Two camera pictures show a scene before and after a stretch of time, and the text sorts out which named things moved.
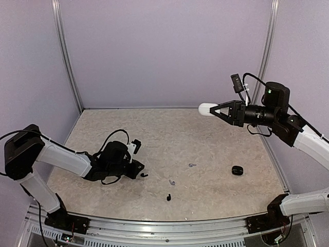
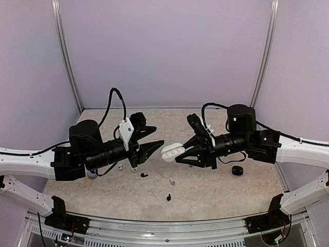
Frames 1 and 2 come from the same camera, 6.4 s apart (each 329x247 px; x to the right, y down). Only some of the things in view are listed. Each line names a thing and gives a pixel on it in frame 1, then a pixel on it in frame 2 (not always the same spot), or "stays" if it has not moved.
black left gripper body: (131, 173) -> (134, 155)
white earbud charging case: (204, 109) -> (171, 151)
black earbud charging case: (237, 170) stays
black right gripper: (239, 120) -> (207, 153)
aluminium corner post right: (267, 46) stays
